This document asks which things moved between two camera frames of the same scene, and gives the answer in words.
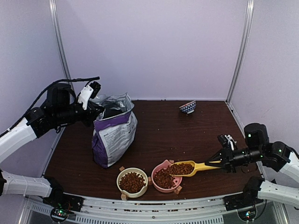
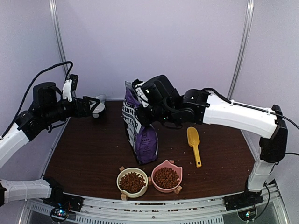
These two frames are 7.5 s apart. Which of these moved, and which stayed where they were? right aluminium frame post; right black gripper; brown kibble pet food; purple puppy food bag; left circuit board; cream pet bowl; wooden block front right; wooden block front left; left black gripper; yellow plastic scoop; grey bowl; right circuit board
Moved: yellow plastic scoop; left black gripper; right black gripper; purple puppy food bag
Stayed: right circuit board; brown kibble pet food; grey bowl; left circuit board; wooden block front left; right aluminium frame post; wooden block front right; cream pet bowl
